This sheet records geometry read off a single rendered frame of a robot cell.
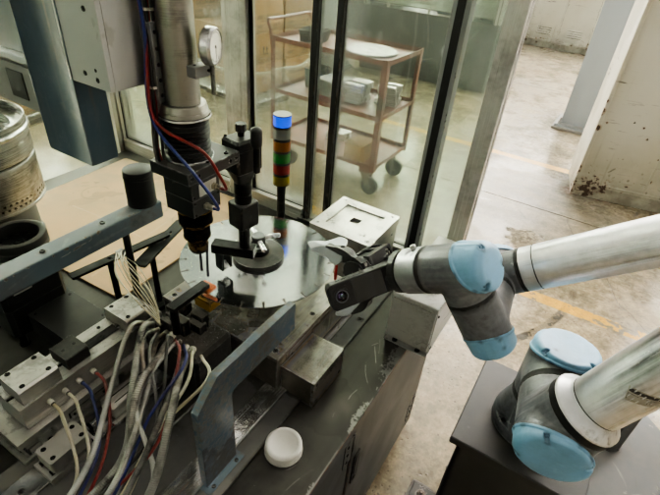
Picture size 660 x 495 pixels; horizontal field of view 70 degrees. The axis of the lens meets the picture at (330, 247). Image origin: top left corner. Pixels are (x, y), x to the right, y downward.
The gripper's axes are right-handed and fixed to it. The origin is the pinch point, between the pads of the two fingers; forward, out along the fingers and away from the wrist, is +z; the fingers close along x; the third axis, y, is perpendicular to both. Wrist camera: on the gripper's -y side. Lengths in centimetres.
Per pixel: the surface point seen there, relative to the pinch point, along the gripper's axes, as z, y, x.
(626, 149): 35, 313, -48
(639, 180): 33, 319, -72
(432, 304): -7.0, 20.8, -15.8
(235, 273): 16.0, -7.3, 5.8
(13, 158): 62, -25, 46
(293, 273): 9.4, 1.5, 1.4
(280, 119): 20.6, 22.3, 33.2
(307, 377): 4.9, -7.5, -17.2
